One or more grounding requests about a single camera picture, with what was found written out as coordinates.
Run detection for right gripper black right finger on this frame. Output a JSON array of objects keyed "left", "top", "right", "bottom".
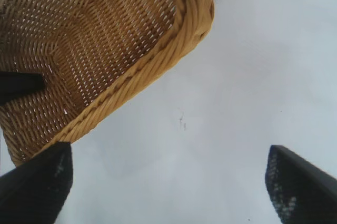
[{"left": 265, "top": 144, "right": 337, "bottom": 224}]

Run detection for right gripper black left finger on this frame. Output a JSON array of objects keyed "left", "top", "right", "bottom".
[{"left": 0, "top": 141, "right": 73, "bottom": 224}]

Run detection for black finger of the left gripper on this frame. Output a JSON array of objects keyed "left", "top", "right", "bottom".
[{"left": 0, "top": 72, "right": 45, "bottom": 106}]

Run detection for tan woven wicker basket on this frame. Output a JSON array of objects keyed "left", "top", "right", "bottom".
[{"left": 0, "top": 0, "right": 215, "bottom": 168}]

